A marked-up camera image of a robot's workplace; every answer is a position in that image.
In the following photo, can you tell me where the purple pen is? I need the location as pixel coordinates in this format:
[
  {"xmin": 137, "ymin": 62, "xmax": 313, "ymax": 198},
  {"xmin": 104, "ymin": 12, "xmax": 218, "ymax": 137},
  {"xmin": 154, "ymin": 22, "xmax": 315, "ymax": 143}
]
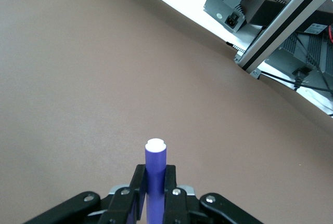
[{"xmin": 144, "ymin": 138, "xmax": 168, "ymax": 224}]

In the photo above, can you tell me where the dark brown box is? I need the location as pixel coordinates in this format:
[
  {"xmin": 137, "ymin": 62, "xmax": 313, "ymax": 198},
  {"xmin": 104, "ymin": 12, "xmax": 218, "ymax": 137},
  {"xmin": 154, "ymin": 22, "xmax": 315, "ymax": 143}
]
[{"xmin": 240, "ymin": 0, "xmax": 300, "ymax": 30}]

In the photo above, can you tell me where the aluminium frame post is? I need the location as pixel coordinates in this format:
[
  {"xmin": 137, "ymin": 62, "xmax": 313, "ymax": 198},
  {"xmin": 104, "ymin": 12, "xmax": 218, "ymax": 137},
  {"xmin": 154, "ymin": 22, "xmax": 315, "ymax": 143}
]
[{"xmin": 234, "ymin": 0, "xmax": 333, "ymax": 80}]

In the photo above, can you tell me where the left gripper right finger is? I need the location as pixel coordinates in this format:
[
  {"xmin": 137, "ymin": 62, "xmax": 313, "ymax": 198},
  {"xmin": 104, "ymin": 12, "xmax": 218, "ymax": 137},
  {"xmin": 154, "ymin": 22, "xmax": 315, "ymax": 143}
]
[{"xmin": 163, "ymin": 165, "xmax": 191, "ymax": 224}]

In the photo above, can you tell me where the black power cord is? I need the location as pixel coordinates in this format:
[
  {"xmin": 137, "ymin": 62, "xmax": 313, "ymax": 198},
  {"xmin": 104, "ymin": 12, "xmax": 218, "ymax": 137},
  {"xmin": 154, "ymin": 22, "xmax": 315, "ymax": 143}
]
[{"xmin": 260, "ymin": 67, "xmax": 333, "ymax": 91}]

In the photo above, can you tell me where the small grey finned power supply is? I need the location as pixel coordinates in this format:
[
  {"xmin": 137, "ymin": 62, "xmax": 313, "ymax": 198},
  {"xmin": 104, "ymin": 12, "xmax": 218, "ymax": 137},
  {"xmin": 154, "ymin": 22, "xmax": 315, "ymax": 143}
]
[{"xmin": 203, "ymin": 0, "xmax": 264, "ymax": 34}]

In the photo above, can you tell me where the large grey finned power supply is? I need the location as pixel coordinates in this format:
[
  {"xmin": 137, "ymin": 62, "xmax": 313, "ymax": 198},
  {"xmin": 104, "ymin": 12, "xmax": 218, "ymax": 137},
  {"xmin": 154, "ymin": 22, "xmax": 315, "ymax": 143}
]
[{"xmin": 264, "ymin": 7, "xmax": 333, "ymax": 93}]

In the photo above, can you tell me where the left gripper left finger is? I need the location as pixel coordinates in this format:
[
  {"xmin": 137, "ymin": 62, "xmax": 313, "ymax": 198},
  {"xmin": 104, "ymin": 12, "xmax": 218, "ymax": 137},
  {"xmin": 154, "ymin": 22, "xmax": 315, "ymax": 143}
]
[{"xmin": 100, "ymin": 164, "xmax": 148, "ymax": 224}]

